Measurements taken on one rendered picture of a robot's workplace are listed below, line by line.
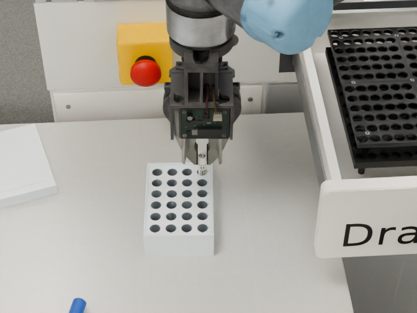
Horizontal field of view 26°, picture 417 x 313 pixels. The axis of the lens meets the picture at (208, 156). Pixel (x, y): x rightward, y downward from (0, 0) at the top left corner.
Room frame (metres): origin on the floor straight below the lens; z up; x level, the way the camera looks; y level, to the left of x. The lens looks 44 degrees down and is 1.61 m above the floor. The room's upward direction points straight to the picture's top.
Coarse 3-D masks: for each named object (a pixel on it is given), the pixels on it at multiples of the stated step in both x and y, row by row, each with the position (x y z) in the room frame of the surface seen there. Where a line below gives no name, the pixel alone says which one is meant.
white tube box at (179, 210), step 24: (168, 168) 0.82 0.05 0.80; (192, 168) 0.82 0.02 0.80; (168, 192) 0.78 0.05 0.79; (192, 192) 0.78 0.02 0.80; (144, 216) 0.74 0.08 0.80; (168, 216) 0.74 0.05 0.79; (192, 216) 0.74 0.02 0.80; (144, 240) 0.70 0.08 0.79; (168, 240) 0.71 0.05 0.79; (192, 240) 0.71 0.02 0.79
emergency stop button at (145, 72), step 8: (136, 64) 0.91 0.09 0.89; (144, 64) 0.91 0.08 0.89; (152, 64) 0.91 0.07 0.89; (136, 72) 0.91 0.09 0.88; (144, 72) 0.91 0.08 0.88; (152, 72) 0.91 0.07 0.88; (160, 72) 0.91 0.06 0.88; (136, 80) 0.91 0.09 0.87; (144, 80) 0.91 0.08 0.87; (152, 80) 0.91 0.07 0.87
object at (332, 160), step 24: (336, 24) 1.01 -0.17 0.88; (360, 24) 1.01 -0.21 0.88; (384, 24) 1.01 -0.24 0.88; (408, 24) 1.02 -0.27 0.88; (312, 48) 1.01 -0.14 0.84; (312, 72) 0.89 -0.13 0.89; (312, 96) 0.85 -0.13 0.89; (312, 120) 0.82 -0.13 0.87; (336, 120) 0.87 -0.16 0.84; (312, 144) 0.81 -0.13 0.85; (336, 144) 0.82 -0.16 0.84; (336, 168) 0.72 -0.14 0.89; (384, 168) 0.78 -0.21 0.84; (408, 168) 0.78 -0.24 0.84
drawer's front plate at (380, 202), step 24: (336, 192) 0.65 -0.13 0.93; (360, 192) 0.65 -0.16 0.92; (384, 192) 0.66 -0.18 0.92; (408, 192) 0.66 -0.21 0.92; (336, 216) 0.65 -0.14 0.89; (360, 216) 0.66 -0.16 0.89; (384, 216) 0.66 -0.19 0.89; (408, 216) 0.66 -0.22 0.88; (336, 240) 0.65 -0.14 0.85; (360, 240) 0.66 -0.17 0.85; (384, 240) 0.66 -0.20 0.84; (408, 240) 0.66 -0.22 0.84
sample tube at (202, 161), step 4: (200, 156) 0.81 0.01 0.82; (204, 156) 0.81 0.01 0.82; (200, 160) 0.81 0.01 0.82; (204, 160) 0.81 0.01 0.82; (200, 164) 0.81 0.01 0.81; (204, 164) 0.81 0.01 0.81; (200, 168) 0.81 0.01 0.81; (204, 168) 0.81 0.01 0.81; (200, 172) 0.81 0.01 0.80; (204, 172) 0.81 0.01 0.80
